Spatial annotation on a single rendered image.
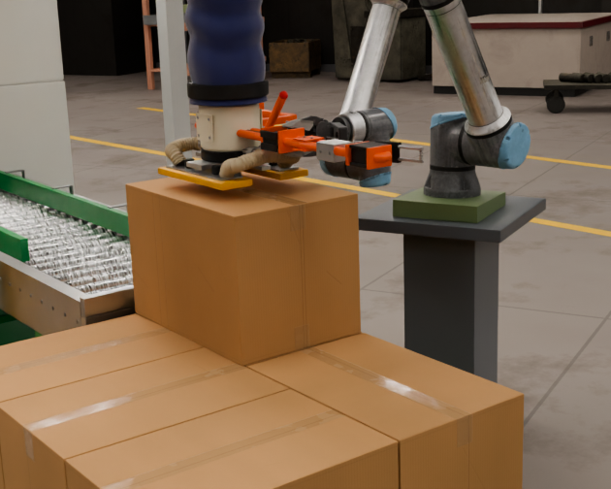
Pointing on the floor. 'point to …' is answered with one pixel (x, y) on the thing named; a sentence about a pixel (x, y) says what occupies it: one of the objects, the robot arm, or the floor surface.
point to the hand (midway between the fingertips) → (288, 140)
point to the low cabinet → (539, 49)
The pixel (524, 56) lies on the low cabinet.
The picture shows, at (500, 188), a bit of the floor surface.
